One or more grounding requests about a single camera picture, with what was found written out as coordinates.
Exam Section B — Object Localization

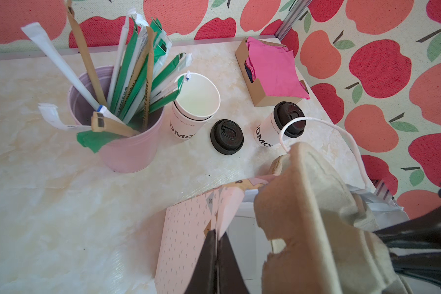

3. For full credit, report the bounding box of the black cup lid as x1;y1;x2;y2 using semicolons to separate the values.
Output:
273;102;306;138

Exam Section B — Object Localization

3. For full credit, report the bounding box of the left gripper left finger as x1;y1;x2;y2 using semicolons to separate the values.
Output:
185;230;217;294

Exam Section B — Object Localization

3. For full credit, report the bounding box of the stack of white paper cups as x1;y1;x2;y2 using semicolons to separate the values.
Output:
170;71;221;140

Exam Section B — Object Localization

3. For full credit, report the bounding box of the white paper coffee cup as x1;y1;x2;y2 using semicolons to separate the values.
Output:
254;112;281;148

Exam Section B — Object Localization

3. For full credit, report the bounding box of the single cardboard cup carrier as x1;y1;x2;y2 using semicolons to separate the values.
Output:
254;142;411;294

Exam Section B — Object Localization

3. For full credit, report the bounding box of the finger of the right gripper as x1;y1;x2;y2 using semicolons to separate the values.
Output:
390;252;441;287
375;211;441;249

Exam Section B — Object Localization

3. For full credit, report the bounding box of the pink straw holder cup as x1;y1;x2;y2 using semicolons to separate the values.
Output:
67;66;167;173

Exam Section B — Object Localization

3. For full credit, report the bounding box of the right frame post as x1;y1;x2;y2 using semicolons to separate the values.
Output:
274;0;312;40

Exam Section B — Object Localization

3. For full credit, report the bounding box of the stack of black lids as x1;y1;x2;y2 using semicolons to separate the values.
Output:
210;119;245;156

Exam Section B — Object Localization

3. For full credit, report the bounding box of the pink napkin stack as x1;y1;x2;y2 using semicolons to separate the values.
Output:
245;37;310;100

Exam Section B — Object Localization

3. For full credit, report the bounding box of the white patterned gift bag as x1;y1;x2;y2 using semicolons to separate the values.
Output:
154;116;412;294

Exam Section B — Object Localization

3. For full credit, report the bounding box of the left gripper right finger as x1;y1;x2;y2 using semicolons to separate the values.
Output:
217;233;249;294

